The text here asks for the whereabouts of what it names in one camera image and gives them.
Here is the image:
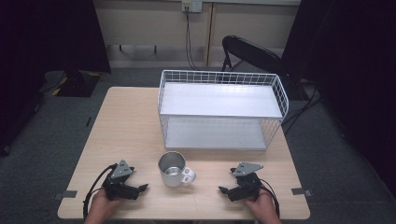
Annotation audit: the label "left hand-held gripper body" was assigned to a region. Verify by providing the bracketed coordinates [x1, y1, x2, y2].
[102, 159, 141, 202]

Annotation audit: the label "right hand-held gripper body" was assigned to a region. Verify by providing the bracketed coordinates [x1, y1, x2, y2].
[228, 161, 264, 203]

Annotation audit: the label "metal cup with handle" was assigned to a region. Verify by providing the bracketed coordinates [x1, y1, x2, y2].
[157, 150, 197, 189]

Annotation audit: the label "white wire shelf rack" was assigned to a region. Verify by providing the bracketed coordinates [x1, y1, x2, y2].
[157, 69, 290, 152]

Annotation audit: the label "person's right hand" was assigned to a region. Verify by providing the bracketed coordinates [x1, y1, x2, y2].
[243, 187, 283, 224]

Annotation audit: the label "person's left hand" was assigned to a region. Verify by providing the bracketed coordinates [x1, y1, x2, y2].
[83, 189, 124, 224]

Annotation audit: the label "grey tape strip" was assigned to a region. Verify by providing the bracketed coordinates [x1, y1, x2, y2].
[53, 189, 78, 201]
[290, 187, 313, 198]

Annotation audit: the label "black folding chair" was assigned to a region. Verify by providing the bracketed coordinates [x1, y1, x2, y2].
[220, 35, 290, 82]

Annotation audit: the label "black curtain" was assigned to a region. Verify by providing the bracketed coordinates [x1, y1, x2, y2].
[0, 0, 112, 157]
[280, 0, 396, 200]

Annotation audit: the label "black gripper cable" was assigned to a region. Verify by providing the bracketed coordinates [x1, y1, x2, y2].
[81, 162, 118, 220]
[259, 177, 281, 218]

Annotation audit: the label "black floor cables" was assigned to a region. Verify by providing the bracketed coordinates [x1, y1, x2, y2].
[280, 79, 324, 135]

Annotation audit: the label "black wall socket cable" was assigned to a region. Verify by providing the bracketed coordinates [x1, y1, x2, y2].
[184, 7, 203, 72]

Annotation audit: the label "white wall socket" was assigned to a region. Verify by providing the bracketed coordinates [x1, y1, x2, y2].
[181, 0, 204, 14]

